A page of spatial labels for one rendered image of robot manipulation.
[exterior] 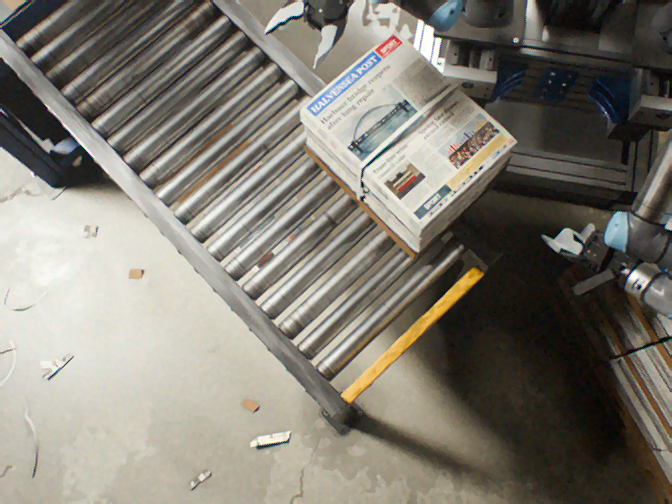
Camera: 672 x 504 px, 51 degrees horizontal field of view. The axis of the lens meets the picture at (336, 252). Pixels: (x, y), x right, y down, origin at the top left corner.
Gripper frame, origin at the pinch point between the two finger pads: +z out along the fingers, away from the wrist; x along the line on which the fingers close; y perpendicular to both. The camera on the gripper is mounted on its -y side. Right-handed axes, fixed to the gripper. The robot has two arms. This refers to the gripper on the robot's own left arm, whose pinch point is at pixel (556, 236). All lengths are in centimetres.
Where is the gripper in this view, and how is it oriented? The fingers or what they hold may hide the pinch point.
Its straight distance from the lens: 172.3
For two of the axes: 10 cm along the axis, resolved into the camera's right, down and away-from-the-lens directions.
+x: -7.5, 1.4, -6.4
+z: -6.1, -5.2, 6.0
